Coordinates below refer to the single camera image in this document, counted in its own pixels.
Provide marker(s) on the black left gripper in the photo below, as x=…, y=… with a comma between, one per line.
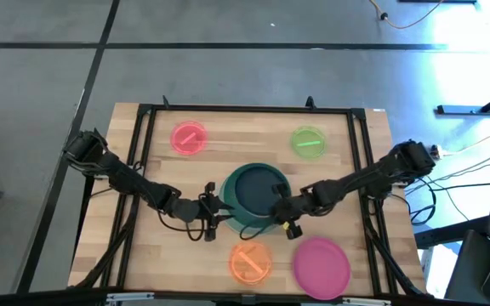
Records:
x=200, y=208

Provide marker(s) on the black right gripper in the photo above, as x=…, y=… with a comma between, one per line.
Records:
x=296, y=208

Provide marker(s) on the large teal plastic plate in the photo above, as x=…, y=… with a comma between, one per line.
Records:
x=227, y=187

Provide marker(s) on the dark green plastic plate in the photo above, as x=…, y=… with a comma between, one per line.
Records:
x=255, y=189

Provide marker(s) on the small orange transparent plate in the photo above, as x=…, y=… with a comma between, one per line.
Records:
x=249, y=274

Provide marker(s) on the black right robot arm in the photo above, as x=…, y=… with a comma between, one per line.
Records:
x=355, y=178

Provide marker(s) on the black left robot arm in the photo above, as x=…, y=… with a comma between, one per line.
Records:
x=134, y=183

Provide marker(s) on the large grey-green plate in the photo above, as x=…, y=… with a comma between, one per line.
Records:
x=251, y=232

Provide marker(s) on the small green transparent plate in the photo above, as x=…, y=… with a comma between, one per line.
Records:
x=309, y=152

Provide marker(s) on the pink plastic plate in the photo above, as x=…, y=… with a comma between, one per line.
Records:
x=321, y=268

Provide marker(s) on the small red transparent plate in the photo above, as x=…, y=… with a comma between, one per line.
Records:
x=181, y=146

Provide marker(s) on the black floor beam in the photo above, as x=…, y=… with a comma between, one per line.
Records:
x=440, y=236

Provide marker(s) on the white yellow power plug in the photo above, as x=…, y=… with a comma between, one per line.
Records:
x=436, y=150

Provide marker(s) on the grey side table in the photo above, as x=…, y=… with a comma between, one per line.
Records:
x=466, y=272

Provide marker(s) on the black floor stand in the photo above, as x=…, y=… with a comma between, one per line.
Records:
x=462, y=109

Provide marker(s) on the small black floor plug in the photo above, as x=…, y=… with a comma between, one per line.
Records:
x=383, y=17

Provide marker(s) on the black aluminium table frame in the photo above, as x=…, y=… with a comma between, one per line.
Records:
x=249, y=108

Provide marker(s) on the silver bottom bracket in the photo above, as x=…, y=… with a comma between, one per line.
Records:
x=366, y=302
x=130, y=297

